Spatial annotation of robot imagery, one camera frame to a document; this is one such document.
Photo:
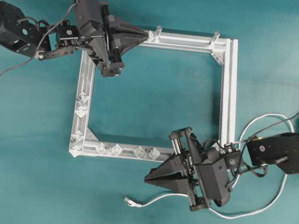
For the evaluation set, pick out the metal pin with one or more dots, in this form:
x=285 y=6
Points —
x=214 y=39
x=158 y=32

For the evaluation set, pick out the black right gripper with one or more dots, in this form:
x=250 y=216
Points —
x=178 y=172

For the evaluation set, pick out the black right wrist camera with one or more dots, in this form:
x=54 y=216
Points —
x=214 y=175

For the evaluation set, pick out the metal pin top left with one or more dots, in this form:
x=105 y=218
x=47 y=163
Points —
x=158 y=32

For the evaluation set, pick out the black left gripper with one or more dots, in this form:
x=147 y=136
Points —
x=119 y=37

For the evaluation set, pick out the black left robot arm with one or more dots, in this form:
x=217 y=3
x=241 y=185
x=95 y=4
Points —
x=24 y=35

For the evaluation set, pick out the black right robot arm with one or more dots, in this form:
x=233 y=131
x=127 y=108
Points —
x=254 y=155

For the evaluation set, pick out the metal pin top right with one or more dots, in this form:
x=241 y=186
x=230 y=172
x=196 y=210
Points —
x=214 y=39

